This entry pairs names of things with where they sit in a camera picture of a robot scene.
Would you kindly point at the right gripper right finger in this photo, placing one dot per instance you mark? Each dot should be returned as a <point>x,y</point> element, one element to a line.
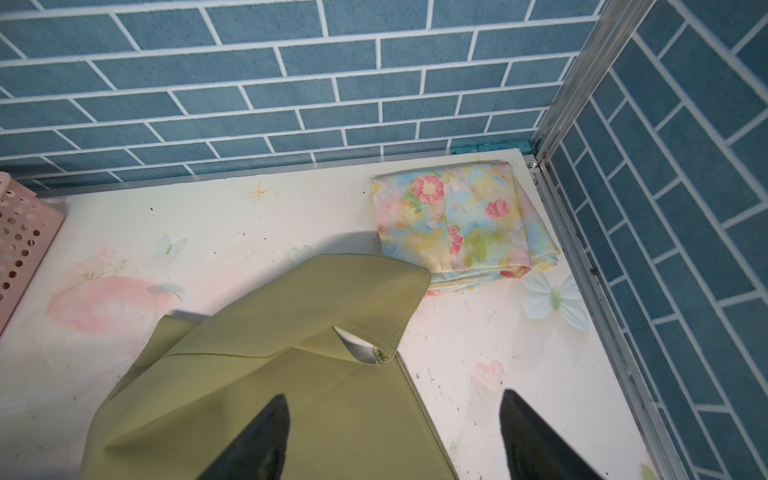
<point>533,449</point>

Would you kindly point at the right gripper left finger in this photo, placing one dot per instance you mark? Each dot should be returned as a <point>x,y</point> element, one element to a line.
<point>259,451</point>

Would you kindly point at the olive green skirt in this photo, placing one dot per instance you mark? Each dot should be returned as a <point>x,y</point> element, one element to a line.
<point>310,358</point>

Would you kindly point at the pastel floral skirt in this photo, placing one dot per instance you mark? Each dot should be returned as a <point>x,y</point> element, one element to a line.
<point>468,224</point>

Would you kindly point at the pink plastic basket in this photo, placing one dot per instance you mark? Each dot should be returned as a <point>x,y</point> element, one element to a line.
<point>28,228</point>

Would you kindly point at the right corner aluminium post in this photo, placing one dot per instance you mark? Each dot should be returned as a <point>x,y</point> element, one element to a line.
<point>617,22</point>

